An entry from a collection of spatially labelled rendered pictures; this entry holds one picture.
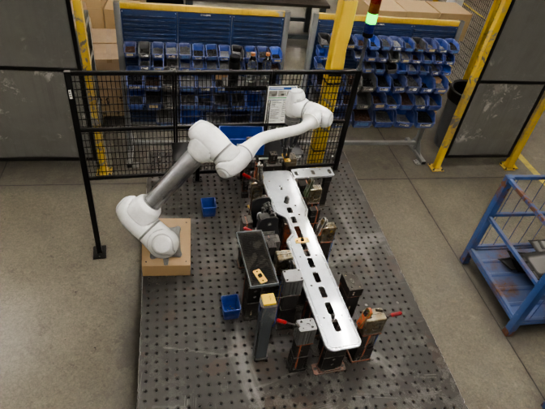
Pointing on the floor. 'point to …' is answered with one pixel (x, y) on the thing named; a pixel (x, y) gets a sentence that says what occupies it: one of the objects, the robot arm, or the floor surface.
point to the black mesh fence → (186, 119)
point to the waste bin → (449, 109)
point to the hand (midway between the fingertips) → (286, 152)
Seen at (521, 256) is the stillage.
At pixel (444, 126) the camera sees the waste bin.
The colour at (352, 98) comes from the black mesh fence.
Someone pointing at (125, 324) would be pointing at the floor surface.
